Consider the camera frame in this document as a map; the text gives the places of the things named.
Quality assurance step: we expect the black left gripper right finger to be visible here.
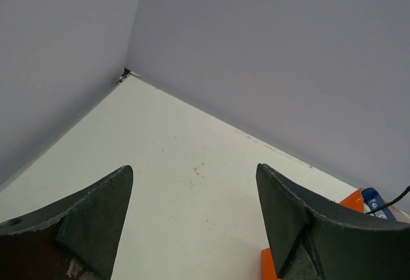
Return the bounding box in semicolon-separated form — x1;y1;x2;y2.
255;163;410;280

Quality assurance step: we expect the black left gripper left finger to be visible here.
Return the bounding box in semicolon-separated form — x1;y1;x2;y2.
1;165;133;279

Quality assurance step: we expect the orange paper bag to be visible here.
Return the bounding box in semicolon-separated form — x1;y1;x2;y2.
260;187;410;280

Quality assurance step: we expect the blue white snack bag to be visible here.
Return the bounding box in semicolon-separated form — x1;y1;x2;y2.
361;188;396;220

